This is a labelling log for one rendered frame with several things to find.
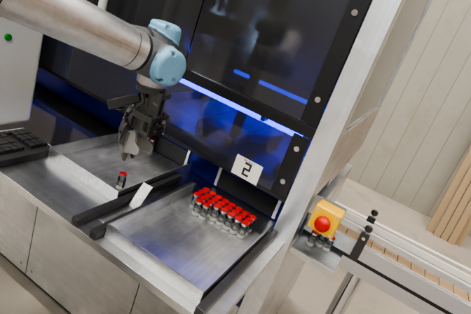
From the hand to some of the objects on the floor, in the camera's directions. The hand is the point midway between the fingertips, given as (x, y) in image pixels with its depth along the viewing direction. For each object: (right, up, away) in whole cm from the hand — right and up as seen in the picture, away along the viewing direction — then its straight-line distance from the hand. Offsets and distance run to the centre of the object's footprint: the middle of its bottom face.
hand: (127, 153), depth 100 cm
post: (+14, -102, +37) cm, 110 cm away
